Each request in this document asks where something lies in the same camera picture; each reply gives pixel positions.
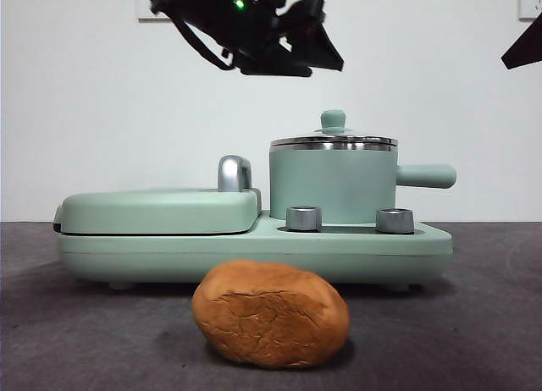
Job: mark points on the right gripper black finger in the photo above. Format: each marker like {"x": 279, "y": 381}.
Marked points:
{"x": 525, "y": 48}

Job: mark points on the silver control knob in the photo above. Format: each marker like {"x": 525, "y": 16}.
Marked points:
{"x": 304, "y": 218}
{"x": 394, "y": 221}

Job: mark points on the mint green breakfast machine base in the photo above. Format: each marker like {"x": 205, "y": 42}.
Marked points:
{"x": 254, "y": 255}

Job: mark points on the brown potato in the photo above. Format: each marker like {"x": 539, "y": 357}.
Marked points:
{"x": 271, "y": 319}

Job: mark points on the glass lid with green knob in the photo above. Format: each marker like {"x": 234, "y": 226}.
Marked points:
{"x": 333, "y": 119}

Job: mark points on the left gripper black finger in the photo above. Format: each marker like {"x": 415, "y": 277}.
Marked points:
{"x": 322, "y": 48}
{"x": 275, "y": 63}

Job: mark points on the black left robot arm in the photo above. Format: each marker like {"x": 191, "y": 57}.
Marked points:
{"x": 220, "y": 14}

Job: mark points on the white wall socket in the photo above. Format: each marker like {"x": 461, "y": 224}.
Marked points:
{"x": 531, "y": 1}
{"x": 146, "y": 15}

